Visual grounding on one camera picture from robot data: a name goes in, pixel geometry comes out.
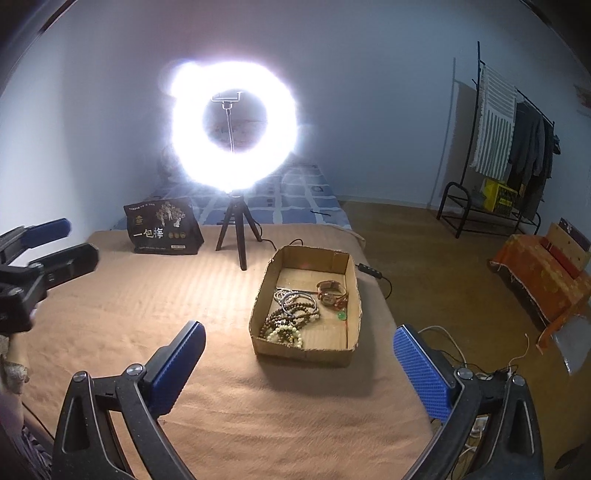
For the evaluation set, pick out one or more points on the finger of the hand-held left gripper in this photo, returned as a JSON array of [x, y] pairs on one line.
[[46, 230], [69, 265]]

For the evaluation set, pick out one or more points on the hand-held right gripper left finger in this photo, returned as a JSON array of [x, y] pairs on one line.
[[180, 364]]

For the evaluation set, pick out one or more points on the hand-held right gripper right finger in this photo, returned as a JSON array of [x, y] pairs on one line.
[[420, 369]]

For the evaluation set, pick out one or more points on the thin black bangle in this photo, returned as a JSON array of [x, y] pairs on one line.
[[287, 310]]

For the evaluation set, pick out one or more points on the cardboard box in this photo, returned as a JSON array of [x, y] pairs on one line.
[[300, 353]]

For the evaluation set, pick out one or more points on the person's left forearm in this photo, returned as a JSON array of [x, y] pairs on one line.
[[11, 369]]

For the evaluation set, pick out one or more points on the black printed snack bag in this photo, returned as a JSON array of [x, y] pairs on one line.
[[161, 226]]

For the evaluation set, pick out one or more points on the black tripod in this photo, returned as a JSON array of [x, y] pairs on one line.
[[240, 230]]

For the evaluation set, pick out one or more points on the grey plastic bag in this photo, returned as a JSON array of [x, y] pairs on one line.
[[575, 344]]

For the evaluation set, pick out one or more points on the black metal shoe rack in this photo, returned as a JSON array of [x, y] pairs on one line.
[[445, 203]]

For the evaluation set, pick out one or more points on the yellow box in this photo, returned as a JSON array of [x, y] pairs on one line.
[[498, 196]]

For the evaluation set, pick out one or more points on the brown cardboard carton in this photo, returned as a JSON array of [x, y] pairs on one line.
[[565, 244]]

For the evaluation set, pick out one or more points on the blue patterned bedsheet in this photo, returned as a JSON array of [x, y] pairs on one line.
[[300, 194]]

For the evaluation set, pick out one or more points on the phone holder clamp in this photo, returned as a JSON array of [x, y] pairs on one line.
[[226, 97]]

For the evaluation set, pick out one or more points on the dark hanging clothes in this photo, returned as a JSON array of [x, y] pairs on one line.
[[531, 152]]

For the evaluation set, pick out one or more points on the striped towel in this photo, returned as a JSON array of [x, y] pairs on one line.
[[494, 124]]

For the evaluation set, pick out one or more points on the black clothes rack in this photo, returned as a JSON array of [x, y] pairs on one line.
[[478, 60]]

